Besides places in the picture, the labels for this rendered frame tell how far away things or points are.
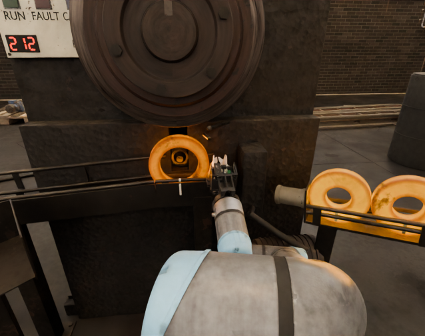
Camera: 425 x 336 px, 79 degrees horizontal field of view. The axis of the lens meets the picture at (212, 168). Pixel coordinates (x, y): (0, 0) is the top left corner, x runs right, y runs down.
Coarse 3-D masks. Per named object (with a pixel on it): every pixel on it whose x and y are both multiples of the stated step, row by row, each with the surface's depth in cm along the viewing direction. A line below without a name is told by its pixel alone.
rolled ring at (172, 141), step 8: (168, 136) 78; (176, 136) 77; (184, 136) 78; (160, 144) 76; (168, 144) 77; (176, 144) 77; (184, 144) 77; (192, 144) 78; (200, 144) 79; (152, 152) 77; (160, 152) 77; (200, 152) 79; (152, 160) 78; (160, 160) 79; (200, 160) 80; (208, 160) 80; (152, 168) 79; (160, 168) 80; (200, 168) 81; (208, 168) 82; (152, 176) 80; (160, 176) 81; (168, 176) 84; (192, 176) 84; (200, 176) 82
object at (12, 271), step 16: (0, 208) 67; (0, 224) 68; (16, 224) 71; (0, 240) 70; (16, 240) 70; (0, 256) 65; (16, 256) 65; (0, 272) 61; (16, 272) 60; (32, 272) 60; (0, 288) 57; (0, 304) 62; (0, 320) 63; (16, 320) 71
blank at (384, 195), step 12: (396, 180) 63; (408, 180) 61; (420, 180) 61; (384, 192) 65; (396, 192) 64; (408, 192) 62; (420, 192) 61; (372, 204) 67; (384, 204) 66; (396, 216) 66; (408, 216) 66; (420, 216) 63; (420, 228) 64
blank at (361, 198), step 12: (324, 180) 71; (336, 180) 70; (348, 180) 68; (360, 180) 67; (312, 192) 74; (324, 192) 72; (348, 192) 69; (360, 192) 68; (312, 204) 75; (324, 204) 74; (336, 204) 75; (348, 204) 71; (360, 204) 69; (348, 216) 72
